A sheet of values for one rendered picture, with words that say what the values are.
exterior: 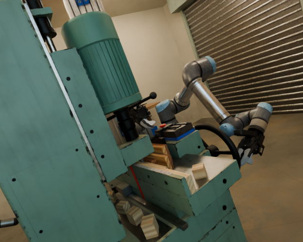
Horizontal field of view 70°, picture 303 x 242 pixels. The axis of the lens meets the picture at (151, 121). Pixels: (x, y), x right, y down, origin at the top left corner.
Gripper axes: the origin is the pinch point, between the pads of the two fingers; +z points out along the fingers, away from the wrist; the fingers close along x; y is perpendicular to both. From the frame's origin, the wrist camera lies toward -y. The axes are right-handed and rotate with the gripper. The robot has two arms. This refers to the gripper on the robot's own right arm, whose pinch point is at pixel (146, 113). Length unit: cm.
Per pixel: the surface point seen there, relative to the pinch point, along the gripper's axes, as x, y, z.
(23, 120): -15, -45, 23
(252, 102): 89, 292, -152
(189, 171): 18.8, -10.6, 30.4
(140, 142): 6.4, -15.6, 15.7
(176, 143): 13.0, -3.1, 18.1
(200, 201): 21.7, -18.1, 41.0
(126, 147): 5.2, -21.2, 15.7
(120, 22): -147, 197, -306
